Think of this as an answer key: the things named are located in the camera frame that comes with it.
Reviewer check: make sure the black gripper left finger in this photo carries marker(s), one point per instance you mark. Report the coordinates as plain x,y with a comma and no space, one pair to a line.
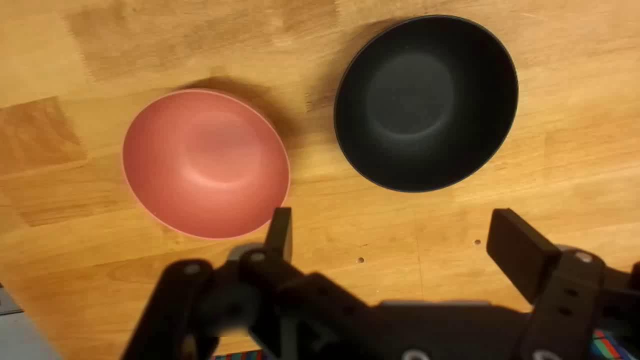
200,301

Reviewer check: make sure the black bowl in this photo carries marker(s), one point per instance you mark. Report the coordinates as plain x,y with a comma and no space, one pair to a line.
426,103

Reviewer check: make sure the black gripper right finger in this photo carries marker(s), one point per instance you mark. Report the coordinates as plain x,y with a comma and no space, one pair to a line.
552,286

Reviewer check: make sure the pink bowl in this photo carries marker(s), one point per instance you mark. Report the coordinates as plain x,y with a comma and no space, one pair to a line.
206,163

